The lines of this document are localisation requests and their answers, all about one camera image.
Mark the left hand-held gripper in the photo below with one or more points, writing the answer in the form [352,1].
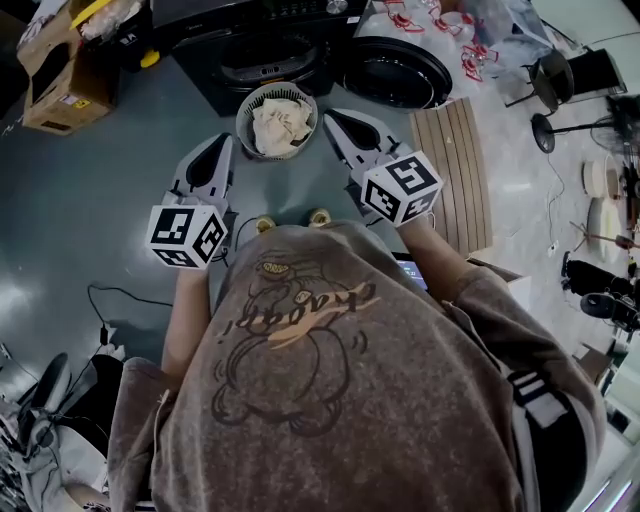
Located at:
[172,230]

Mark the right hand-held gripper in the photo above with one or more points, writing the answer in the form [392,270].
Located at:
[415,175]

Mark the pale green laundry basket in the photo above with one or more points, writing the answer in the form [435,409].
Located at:
[243,127]

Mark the cream clothes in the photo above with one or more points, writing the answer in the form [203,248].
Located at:
[280,125]

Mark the black washing machine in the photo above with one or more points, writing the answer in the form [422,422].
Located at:
[200,65]

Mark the person's right forearm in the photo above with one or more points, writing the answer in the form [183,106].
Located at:
[440,255]

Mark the person's left forearm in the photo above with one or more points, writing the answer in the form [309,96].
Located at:
[185,320]

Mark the tan shoe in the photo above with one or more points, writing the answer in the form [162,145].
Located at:
[318,217]
[265,224]

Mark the round black glass door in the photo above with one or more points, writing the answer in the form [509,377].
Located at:
[395,75]

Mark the wooden slatted board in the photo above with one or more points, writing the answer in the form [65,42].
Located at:
[455,175]

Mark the black bin with yellow lid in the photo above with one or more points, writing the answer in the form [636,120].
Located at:
[130,40]

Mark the large brown cardboard box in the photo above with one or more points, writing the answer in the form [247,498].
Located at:
[60,100]

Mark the black floor fan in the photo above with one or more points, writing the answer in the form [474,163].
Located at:
[542,132]

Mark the clear plastic bag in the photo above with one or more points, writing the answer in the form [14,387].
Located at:
[510,20]

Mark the black round chair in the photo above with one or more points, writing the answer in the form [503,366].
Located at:
[552,80]

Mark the white side table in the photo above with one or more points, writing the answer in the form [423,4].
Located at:
[522,290]

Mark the round white floor device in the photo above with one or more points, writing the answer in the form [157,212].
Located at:
[597,220]
[592,177]

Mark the black cabinet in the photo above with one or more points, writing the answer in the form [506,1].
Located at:
[595,72]

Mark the person's brown printed shirt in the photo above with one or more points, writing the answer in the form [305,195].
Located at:
[350,400]

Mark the black equipment bundle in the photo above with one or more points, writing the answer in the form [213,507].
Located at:
[600,290]

